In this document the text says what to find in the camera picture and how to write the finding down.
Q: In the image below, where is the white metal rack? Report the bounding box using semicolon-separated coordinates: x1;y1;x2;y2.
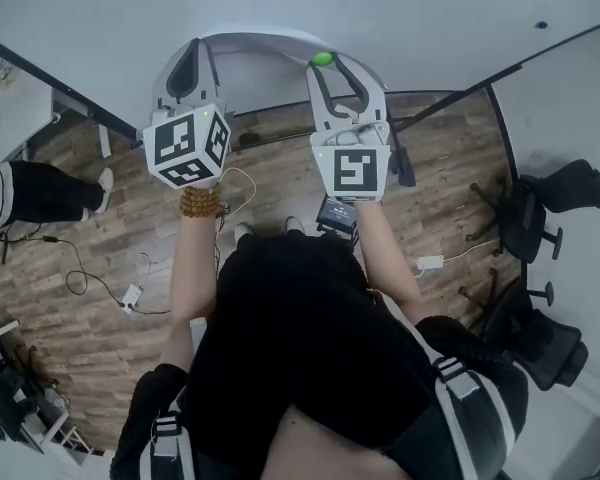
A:
0;317;99;467

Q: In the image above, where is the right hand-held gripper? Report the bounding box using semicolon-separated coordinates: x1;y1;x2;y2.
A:
304;51;395;204

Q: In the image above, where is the person's right forearm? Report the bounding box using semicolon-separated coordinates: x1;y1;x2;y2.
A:
353;200;425;327

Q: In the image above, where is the black office chair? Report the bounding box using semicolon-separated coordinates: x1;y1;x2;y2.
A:
457;266;590;393
467;158;600;265

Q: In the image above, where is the white adapter cable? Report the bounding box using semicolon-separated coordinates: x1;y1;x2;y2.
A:
442;237;501;264

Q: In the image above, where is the black bag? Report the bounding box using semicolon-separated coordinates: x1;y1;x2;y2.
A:
0;367;39;444

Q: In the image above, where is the thin white gripper cable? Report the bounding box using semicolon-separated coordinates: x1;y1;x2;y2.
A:
218;166;258;219

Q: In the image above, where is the black device with screen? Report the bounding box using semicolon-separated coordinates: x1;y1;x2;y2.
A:
316;193;360;238

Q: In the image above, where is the person's torso in black clothing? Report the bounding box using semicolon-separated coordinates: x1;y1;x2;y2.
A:
109;227;531;480

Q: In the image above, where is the black floor cable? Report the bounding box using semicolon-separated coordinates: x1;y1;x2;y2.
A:
4;235;174;317

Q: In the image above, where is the brown bead bracelet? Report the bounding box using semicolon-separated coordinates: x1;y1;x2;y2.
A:
178;185;223;219

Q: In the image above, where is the grey striped harness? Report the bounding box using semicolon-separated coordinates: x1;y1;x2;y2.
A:
138;287;519;480

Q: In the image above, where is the white glossy table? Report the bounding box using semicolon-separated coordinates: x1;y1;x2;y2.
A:
0;0;600;188

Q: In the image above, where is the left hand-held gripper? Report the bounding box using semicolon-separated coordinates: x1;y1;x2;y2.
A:
142;36;233;190

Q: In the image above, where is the person's left forearm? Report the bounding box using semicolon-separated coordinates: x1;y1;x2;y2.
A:
168;185;223;327

